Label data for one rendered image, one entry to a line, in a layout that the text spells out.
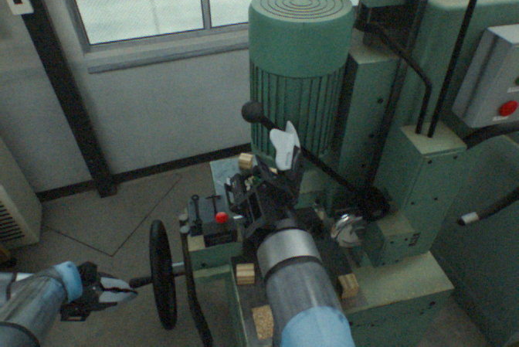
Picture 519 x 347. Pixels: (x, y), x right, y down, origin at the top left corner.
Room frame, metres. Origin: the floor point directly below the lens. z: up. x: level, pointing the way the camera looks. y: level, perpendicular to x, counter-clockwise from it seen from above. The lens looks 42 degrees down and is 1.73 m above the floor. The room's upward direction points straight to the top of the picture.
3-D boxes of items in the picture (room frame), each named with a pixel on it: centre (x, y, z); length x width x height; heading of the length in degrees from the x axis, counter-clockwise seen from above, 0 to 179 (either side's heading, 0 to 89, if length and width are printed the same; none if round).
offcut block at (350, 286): (0.50, -0.23, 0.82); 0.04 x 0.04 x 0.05; 13
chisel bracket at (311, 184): (0.63, -0.09, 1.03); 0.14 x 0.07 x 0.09; 104
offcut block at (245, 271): (0.47, 0.04, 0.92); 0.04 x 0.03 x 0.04; 94
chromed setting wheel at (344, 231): (0.53, -0.22, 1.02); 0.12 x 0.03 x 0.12; 104
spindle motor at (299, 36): (0.62, -0.07, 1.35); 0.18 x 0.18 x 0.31
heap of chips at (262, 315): (0.38, -0.04, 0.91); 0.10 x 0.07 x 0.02; 104
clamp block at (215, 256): (0.59, 0.12, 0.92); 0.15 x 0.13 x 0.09; 14
